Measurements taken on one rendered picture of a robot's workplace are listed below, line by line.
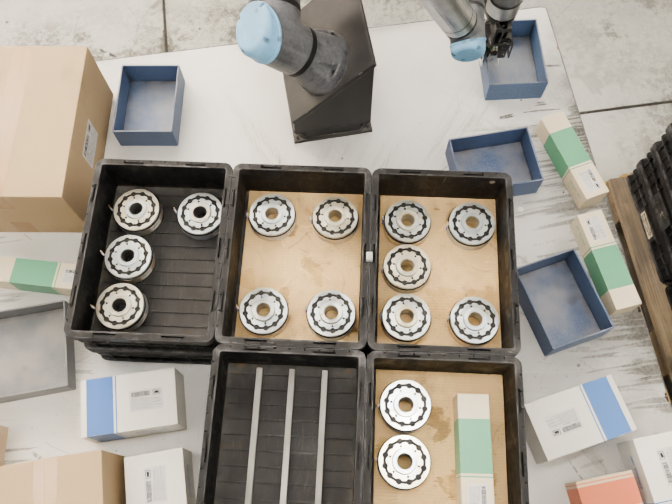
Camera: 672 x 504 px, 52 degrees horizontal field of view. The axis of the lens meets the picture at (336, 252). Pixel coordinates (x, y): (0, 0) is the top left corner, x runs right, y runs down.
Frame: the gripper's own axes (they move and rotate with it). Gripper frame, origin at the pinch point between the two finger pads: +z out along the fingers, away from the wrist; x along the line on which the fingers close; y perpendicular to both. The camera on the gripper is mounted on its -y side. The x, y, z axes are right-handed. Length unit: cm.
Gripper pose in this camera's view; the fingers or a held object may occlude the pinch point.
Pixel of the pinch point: (484, 56)
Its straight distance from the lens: 190.6
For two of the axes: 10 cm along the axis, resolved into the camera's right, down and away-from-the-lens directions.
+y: 0.4, 9.3, -3.6
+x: 10.0, -0.5, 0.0
